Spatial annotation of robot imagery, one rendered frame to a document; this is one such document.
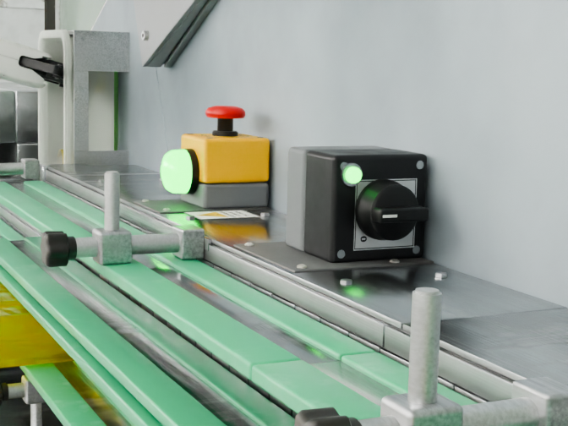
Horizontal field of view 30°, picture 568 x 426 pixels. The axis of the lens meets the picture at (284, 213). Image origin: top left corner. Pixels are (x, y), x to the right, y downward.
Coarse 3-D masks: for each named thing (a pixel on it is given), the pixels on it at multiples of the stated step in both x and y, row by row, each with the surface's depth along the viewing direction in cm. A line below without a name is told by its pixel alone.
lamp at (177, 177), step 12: (168, 156) 104; (180, 156) 103; (192, 156) 103; (168, 168) 103; (180, 168) 103; (192, 168) 103; (168, 180) 103; (180, 180) 103; (192, 180) 103; (180, 192) 104; (192, 192) 105
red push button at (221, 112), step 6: (210, 108) 105; (216, 108) 104; (222, 108) 104; (228, 108) 104; (234, 108) 105; (240, 108) 105; (210, 114) 105; (216, 114) 104; (222, 114) 104; (228, 114) 104; (234, 114) 104; (240, 114) 105; (222, 120) 105; (228, 120) 105; (222, 126) 105; (228, 126) 106
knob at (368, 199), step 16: (368, 192) 76; (384, 192) 75; (400, 192) 76; (368, 208) 76; (384, 208) 75; (400, 208) 75; (416, 208) 75; (368, 224) 76; (384, 224) 76; (400, 224) 76
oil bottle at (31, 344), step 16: (0, 320) 111; (16, 320) 112; (32, 320) 112; (0, 336) 111; (16, 336) 112; (32, 336) 112; (48, 336) 113; (0, 352) 111; (16, 352) 112; (32, 352) 113; (48, 352) 113; (64, 352) 114
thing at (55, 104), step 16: (48, 32) 152; (64, 32) 145; (48, 48) 159; (64, 48) 144; (64, 64) 145; (64, 80) 145; (48, 96) 160; (64, 96) 145; (48, 112) 160; (64, 112) 146; (48, 128) 161; (64, 128) 146; (48, 144) 161; (64, 144) 146; (48, 160) 161; (64, 160) 146
